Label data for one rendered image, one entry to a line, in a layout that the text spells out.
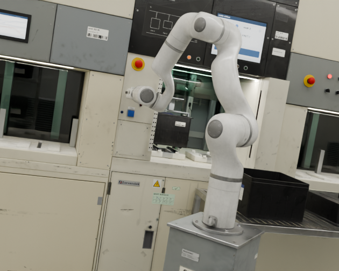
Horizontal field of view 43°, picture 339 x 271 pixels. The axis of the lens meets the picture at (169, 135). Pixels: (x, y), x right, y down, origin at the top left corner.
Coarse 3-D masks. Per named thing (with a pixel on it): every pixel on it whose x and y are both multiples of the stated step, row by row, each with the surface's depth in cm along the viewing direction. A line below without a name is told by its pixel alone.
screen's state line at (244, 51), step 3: (216, 48) 224; (243, 48) 228; (240, 51) 227; (243, 51) 228; (246, 51) 228; (249, 51) 229; (252, 51) 229; (255, 51) 230; (243, 54) 228; (246, 54) 229; (249, 54) 229; (252, 54) 229; (255, 54) 230; (258, 54) 230; (255, 57) 230; (258, 57) 230
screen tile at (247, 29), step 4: (244, 28) 227; (248, 28) 227; (252, 28) 228; (256, 28) 228; (260, 28) 229; (244, 32) 227; (248, 32) 227; (252, 32) 228; (256, 32) 228; (256, 36) 229; (260, 36) 229; (244, 40) 227; (248, 40) 228; (252, 40) 228; (256, 40) 229; (260, 40) 230; (244, 44) 228; (248, 44) 228; (252, 44) 229; (256, 44) 229; (260, 44) 230
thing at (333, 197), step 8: (312, 192) 211; (320, 192) 214; (328, 192) 219; (336, 192) 223; (312, 200) 210; (320, 200) 204; (328, 200) 199; (336, 200) 200; (312, 208) 209; (320, 208) 204; (328, 208) 198; (336, 208) 193; (320, 216) 203; (328, 216) 198; (336, 216) 193; (336, 224) 192
